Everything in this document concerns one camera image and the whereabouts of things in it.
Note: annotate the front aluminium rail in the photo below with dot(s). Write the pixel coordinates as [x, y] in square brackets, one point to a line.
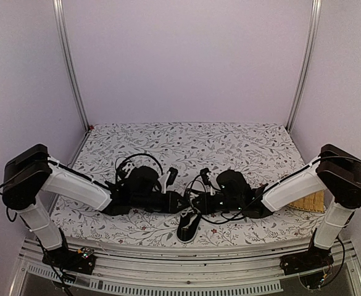
[142, 270]

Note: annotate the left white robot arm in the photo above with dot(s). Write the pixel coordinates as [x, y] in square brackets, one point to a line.
[35, 170]

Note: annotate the aluminium frame post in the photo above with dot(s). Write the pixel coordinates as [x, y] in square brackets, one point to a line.
[305, 65]
[69, 65]

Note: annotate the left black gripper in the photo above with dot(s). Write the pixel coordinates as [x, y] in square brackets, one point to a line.
[171, 204]

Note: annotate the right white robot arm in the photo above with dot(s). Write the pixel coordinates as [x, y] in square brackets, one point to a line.
[333, 170]

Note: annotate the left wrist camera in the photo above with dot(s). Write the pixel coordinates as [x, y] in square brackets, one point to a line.
[167, 179]

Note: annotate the woven bamboo tray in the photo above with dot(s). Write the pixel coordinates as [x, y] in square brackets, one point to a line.
[309, 202]

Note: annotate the left aluminium frame post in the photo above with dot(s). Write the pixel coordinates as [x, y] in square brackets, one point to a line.
[69, 65]

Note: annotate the right aluminium frame post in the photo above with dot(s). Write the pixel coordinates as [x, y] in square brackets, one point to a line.
[305, 65]

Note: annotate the floral patterned table mat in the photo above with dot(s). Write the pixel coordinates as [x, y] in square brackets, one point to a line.
[263, 153]

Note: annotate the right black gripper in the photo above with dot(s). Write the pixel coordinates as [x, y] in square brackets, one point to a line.
[205, 208]

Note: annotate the black canvas sneaker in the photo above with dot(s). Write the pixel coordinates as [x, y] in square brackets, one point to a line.
[124, 169]
[188, 223]

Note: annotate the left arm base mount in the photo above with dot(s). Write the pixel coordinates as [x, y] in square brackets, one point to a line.
[81, 261]

